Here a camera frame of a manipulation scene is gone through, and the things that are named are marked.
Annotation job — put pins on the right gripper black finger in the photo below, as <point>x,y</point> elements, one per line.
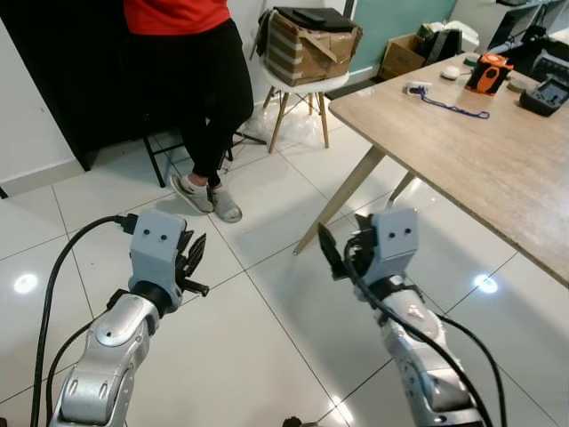
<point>331,253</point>

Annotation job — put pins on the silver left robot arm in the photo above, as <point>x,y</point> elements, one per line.
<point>111,356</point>

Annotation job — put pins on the white chair wooden legs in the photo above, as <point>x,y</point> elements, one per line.
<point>302,87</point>

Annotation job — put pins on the person red shirt black trousers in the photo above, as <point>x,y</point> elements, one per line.
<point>209,80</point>

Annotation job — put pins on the light wooden table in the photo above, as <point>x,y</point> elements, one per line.
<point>498,160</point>

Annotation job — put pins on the small white tag device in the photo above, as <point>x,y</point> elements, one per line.
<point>417,88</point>

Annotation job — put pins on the striped brown cardboard box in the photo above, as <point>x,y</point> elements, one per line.
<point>307,55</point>

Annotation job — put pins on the plain brown cardboard box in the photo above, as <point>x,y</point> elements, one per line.
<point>400,58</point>

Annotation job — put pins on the small white round object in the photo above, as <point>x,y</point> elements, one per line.
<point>452,73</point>

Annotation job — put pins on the black handheld device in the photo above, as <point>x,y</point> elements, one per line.
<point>544,96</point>

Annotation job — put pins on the tall black cabinet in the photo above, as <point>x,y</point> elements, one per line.
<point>62,62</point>

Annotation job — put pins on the orange and black device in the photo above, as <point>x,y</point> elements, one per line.
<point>488,76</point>

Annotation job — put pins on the black equipment case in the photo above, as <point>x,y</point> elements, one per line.
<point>547,64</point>

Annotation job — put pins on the flat black case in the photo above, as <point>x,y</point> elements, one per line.
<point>316,18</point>

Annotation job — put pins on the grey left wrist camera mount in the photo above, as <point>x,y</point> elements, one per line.
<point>157,249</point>

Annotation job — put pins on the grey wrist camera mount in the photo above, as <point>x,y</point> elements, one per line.
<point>157,249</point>
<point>396,240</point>

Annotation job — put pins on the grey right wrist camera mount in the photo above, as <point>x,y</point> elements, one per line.
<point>396,240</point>

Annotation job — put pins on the black metal stool frame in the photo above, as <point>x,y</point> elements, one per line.
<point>158,156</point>

